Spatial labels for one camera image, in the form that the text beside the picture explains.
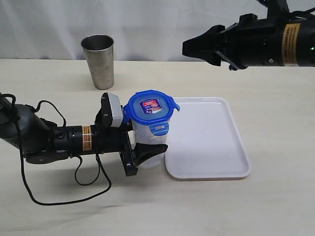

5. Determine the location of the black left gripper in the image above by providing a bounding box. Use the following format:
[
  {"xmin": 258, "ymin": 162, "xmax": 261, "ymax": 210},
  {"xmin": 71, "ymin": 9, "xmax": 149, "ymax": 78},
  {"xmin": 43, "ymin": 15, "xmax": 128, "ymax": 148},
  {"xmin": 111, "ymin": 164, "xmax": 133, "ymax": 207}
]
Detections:
[{"xmin": 94, "ymin": 92, "xmax": 168, "ymax": 177}]

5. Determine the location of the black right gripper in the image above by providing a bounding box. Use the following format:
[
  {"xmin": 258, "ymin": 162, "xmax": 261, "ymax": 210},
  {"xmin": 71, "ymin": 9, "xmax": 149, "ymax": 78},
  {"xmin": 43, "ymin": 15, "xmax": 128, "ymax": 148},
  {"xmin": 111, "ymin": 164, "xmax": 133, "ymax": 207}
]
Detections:
[{"xmin": 182, "ymin": 0, "xmax": 285, "ymax": 71}]

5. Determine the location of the blue plastic lid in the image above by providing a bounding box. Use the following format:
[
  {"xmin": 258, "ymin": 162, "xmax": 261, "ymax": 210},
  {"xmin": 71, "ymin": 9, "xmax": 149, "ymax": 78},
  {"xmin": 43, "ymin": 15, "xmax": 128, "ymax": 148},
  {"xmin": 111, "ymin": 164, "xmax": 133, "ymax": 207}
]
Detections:
[{"xmin": 123, "ymin": 89, "xmax": 180, "ymax": 136}]

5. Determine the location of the stainless steel cup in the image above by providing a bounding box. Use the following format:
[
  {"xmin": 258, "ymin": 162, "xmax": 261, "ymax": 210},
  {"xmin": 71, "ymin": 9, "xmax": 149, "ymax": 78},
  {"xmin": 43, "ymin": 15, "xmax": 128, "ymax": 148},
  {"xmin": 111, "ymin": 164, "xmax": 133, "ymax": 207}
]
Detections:
[{"xmin": 81, "ymin": 34, "xmax": 114, "ymax": 90}]

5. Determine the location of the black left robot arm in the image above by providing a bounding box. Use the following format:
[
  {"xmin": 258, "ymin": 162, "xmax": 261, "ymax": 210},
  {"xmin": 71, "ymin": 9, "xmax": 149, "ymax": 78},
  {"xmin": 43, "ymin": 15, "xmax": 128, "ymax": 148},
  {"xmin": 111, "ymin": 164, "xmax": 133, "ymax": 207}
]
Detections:
[{"xmin": 0, "ymin": 92, "xmax": 168, "ymax": 176}]

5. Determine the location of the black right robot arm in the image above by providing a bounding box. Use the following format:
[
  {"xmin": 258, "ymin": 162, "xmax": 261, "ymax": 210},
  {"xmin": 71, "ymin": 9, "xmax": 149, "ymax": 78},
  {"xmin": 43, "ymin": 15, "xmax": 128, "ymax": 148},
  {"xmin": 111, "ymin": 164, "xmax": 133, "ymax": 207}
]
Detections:
[{"xmin": 182, "ymin": 0, "xmax": 315, "ymax": 71}]

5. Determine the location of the white plastic tray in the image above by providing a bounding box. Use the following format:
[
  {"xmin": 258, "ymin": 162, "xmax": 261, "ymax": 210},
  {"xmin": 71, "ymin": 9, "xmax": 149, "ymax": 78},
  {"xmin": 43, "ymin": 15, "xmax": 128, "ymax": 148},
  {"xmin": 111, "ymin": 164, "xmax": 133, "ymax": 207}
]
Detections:
[{"xmin": 165, "ymin": 97, "xmax": 251, "ymax": 181}]

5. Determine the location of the white backdrop curtain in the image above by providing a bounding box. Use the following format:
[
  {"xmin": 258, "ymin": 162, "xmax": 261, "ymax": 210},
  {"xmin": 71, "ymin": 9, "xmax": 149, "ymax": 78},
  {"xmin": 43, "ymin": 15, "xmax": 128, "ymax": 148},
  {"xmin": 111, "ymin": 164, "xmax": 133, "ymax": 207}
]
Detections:
[{"xmin": 0, "ymin": 0, "xmax": 315, "ymax": 63}]

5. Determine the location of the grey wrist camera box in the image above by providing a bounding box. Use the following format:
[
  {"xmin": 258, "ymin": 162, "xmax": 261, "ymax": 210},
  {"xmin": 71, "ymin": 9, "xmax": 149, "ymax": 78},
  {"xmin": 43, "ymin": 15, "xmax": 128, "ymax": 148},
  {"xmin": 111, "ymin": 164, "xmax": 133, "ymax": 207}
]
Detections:
[{"xmin": 107, "ymin": 92, "xmax": 123, "ymax": 128}]

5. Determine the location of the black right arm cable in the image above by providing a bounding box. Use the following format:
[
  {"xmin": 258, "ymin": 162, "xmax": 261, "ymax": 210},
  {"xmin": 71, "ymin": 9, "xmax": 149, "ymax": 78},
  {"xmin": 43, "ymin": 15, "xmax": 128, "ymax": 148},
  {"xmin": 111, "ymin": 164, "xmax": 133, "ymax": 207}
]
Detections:
[{"xmin": 255, "ymin": 0, "xmax": 315, "ymax": 20}]

